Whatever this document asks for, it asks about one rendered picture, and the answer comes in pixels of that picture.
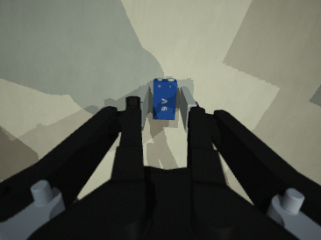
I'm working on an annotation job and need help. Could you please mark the blue 9v battery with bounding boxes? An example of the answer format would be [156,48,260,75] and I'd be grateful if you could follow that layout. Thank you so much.
[153,78,177,120]

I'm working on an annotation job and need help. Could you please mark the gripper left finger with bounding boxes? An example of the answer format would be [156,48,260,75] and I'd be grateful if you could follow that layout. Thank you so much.
[0,85,149,240]

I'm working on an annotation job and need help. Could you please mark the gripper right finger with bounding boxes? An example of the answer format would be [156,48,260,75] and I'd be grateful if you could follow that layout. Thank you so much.
[179,87,321,240]

